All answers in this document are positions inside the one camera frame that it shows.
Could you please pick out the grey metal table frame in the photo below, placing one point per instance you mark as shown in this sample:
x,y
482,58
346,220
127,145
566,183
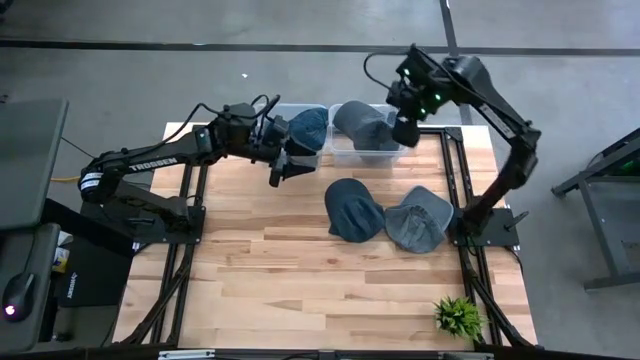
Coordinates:
x,y
610,281

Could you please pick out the black computer mouse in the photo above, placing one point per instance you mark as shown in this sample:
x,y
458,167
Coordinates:
x,y
17,295

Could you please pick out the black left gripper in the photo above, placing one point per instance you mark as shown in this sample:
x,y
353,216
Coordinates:
x,y
278,170

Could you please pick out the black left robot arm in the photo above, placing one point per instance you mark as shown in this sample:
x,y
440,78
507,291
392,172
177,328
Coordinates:
x,y
150,162

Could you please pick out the green plant in white pot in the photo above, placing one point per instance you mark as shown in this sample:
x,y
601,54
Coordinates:
x,y
457,317

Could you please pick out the black Husky box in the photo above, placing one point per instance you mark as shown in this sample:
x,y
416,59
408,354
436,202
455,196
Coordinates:
x,y
100,280

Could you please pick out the black aluminium rig frame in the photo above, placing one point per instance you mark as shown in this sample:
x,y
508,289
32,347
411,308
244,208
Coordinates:
x,y
452,134

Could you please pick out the grey desk surface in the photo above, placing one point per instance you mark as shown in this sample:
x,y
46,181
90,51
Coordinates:
x,y
45,280

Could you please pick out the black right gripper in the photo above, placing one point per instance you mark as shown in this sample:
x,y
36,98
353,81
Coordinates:
x,y
406,102

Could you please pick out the grey flat panel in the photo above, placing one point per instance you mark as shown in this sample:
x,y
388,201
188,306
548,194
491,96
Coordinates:
x,y
30,160

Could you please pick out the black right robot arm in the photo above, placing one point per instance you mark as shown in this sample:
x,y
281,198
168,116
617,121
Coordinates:
x,y
500,120

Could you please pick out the dark blue baseball cap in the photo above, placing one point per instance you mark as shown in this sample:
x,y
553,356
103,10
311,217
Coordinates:
x,y
352,212
310,127

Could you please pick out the clear plastic container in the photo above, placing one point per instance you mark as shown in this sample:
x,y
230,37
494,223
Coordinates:
x,y
322,160
350,159

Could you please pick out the grey baseball cap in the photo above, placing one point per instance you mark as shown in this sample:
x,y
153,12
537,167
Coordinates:
x,y
362,125
417,225

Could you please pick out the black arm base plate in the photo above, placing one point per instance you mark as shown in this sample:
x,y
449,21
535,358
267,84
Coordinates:
x,y
150,235
500,230

